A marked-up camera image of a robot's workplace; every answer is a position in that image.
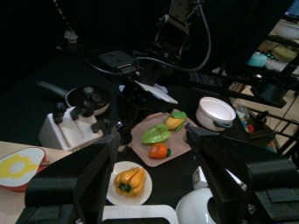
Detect black wire rack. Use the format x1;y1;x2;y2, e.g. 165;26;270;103
247;106;299;168

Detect dark saucepan with handle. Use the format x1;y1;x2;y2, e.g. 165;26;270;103
36;80;112;116

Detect orange toy carrot piece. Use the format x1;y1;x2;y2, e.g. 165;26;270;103
147;142;173;160

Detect white flat toy piece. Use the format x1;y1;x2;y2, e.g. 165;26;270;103
133;80;180;105

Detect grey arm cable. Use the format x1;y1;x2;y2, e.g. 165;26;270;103
133;0;213;73

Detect orange toy bell pepper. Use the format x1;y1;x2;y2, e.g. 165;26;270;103
112;166;147;198

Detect white bowl on shelf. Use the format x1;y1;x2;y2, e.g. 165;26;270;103
271;18;299;41

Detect white toy knife block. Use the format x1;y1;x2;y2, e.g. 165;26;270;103
37;106;105;152

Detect black box device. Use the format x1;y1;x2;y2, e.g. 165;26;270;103
96;50;139;77

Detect white round toy kettle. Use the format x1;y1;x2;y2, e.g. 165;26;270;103
175;187;220;224

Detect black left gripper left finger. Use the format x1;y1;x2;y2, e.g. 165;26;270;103
15;128;123;224

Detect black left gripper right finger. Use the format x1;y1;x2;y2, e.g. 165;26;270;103
183;122;299;224

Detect yellow green toy corn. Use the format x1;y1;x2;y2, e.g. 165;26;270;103
163;111;188;132

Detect small white box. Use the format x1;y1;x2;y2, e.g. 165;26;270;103
191;165;211;191

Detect colourful small toy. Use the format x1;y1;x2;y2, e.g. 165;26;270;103
239;115;258;134

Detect green toy pepper half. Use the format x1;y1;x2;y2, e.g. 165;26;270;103
140;123;173;146

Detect black toy knife handle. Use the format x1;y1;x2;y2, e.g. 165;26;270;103
88;117;112;134
80;86;103;118
51;101;68;125
69;103;89;122

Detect teal cup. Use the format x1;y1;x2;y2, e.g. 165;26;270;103
247;51;270;68

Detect pink cutting board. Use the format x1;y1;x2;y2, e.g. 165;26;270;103
128;111;199;168

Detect striped cable with plug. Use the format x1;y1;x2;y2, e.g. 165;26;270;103
52;0;80;46

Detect light wooden board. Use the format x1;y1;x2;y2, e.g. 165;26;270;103
0;141;73;224

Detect green container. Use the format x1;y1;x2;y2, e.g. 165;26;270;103
271;45;299;63

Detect white round plate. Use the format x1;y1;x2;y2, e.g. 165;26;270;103
105;160;155;207

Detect white pot with grey handle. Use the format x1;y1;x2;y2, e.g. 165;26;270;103
195;96;238;132

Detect black metal frame rail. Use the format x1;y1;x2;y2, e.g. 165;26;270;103
171;67;290;109

